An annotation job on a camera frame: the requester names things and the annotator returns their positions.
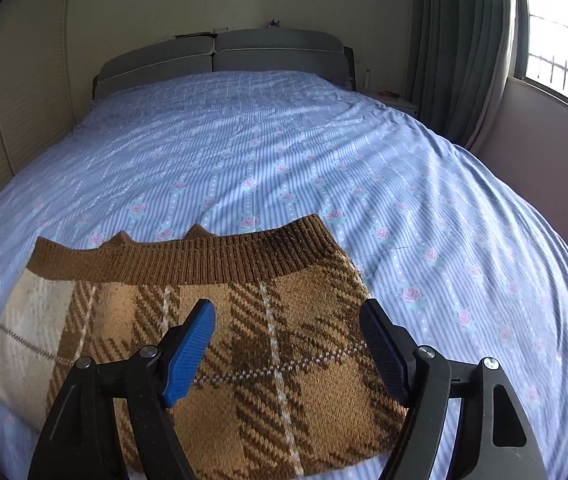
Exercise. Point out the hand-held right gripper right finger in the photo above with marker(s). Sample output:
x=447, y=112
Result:
x=384, y=355

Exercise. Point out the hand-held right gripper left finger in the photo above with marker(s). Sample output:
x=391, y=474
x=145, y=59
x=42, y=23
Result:
x=188, y=355

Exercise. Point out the brown plaid knit sweater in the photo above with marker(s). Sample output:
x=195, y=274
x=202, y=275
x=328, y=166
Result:
x=244, y=350

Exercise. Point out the bed with blue floral quilt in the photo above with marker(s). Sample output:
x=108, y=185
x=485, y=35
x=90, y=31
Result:
x=289, y=160

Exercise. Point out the cream wardrobe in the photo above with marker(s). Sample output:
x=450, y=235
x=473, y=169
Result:
x=18, y=85

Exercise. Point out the white nightstand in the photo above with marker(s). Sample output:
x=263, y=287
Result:
x=399, y=105

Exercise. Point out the small clear bottle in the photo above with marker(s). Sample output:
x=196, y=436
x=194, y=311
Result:
x=368, y=81

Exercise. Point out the grey padded headboard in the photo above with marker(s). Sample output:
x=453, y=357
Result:
x=264, y=52

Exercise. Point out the grey curtain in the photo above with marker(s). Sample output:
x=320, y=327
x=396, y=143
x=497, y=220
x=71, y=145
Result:
x=459, y=45

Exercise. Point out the flat dark box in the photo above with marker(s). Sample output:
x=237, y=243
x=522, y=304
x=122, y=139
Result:
x=198, y=35

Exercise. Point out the small dark figurine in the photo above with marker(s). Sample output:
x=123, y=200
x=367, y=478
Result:
x=274, y=24

